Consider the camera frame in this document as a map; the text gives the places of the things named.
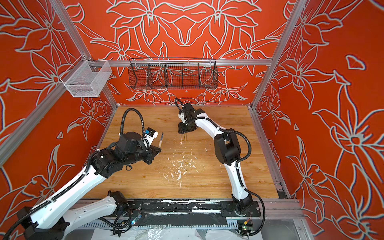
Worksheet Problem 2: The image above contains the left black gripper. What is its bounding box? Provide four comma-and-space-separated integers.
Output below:
125, 142, 163, 165

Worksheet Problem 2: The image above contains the beige pen cap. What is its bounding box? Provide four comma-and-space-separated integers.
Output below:
181, 134, 187, 142

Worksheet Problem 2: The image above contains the beige pen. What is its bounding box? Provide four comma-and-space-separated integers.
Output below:
158, 132, 164, 148

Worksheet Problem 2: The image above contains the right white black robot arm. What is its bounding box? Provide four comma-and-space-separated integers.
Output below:
175, 98, 253, 216

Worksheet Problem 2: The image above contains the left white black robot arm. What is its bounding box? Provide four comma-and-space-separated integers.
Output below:
3, 108, 161, 240

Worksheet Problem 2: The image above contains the clear plastic bin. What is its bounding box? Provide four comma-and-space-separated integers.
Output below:
60, 60, 112, 98

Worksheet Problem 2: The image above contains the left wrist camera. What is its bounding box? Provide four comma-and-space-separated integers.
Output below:
145, 128, 159, 145

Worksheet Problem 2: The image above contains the black wire basket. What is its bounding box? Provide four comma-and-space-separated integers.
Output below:
128, 58, 219, 90

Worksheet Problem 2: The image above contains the left base cable bundle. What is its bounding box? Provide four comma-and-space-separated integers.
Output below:
98, 206, 142, 238

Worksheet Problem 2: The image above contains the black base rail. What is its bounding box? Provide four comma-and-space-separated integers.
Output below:
101, 198, 262, 218

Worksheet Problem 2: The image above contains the right base cable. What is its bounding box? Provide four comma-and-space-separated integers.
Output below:
238, 190, 267, 238

